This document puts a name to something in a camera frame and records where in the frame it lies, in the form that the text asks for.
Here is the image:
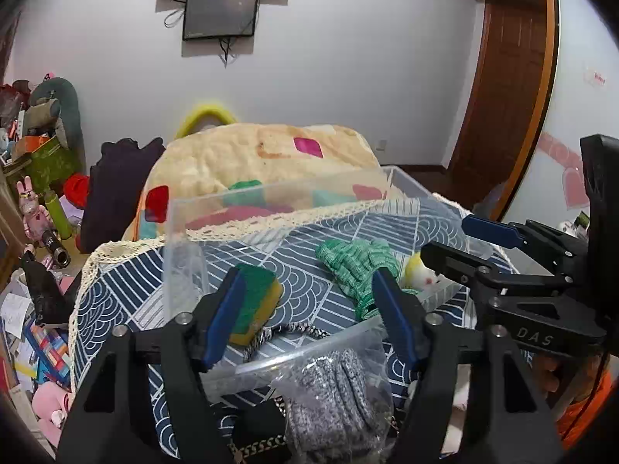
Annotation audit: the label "brown wooden door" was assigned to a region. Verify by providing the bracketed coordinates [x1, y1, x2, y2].
[447, 0, 557, 189]

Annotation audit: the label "green knitted gloves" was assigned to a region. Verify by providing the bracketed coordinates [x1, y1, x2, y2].
[315, 239, 403, 321]

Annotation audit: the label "blue patterned lace tablecloth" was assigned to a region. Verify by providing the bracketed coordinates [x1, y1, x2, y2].
[68, 193, 521, 464]

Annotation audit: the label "pink plush toy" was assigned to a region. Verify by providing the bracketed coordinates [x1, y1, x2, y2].
[31, 379, 76, 429]

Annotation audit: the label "black bag with chain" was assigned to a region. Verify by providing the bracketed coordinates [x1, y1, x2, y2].
[226, 396, 292, 464]

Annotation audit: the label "clear plastic storage box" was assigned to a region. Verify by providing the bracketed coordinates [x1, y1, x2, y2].
[163, 165, 485, 403]

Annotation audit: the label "black monitor cable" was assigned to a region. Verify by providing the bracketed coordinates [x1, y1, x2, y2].
[219, 36, 239, 67]

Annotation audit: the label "person's right forearm orange sleeve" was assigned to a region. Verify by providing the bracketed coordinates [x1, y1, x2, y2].
[556, 348, 614, 451]

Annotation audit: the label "yellow ring cushion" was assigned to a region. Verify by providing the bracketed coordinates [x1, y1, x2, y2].
[174, 101, 243, 139]

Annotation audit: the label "green cardboard box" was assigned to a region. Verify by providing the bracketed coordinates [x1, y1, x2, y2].
[2, 135, 81, 195]

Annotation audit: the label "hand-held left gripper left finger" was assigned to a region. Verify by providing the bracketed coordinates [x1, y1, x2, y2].
[57, 265, 248, 464]

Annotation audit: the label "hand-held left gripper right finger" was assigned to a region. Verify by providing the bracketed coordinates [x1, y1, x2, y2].
[371, 267, 566, 464]

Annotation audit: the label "black wall monitor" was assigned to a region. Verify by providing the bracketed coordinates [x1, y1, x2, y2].
[182, 0, 260, 42]

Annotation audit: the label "yellow patchwork cushion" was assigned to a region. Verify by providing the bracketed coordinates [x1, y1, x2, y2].
[123, 123, 403, 243]

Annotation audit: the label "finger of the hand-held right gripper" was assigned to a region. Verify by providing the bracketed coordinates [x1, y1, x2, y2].
[462, 215, 589, 276]
[420, 241, 583, 303]

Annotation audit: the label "yellow green sponge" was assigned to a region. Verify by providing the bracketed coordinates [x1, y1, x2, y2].
[228, 264, 285, 348]

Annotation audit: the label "red cloth item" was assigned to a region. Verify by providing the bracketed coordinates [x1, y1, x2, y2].
[63, 173, 92, 208]

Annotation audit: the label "pink rabbit figure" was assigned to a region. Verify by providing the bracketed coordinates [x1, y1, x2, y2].
[16, 176, 52, 243]

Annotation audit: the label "black white braided strap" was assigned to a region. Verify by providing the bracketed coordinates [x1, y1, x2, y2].
[244, 321, 335, 363]

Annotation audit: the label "grey knit gloves in bag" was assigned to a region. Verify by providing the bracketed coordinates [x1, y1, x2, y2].
[270, 333, 395, 464]

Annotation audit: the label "black cloth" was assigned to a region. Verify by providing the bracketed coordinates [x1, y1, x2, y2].
[19, 250, 74, 328]

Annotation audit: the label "dark purple cloth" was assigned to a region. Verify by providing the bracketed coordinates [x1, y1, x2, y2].
[79, 137, 166, 255]

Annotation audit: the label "yellow plush toy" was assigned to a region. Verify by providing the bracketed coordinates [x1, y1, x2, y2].
[403, 251, 444, 293]

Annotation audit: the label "person's right hand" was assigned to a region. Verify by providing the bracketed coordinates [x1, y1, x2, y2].
[534, 355, 564, 398]

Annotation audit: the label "colourful striped box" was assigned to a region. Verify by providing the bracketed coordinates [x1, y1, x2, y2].
[21, 324, 71, 388]

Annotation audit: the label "grey plush toy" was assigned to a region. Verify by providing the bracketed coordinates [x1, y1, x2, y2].
[23, 77, 83, 152]

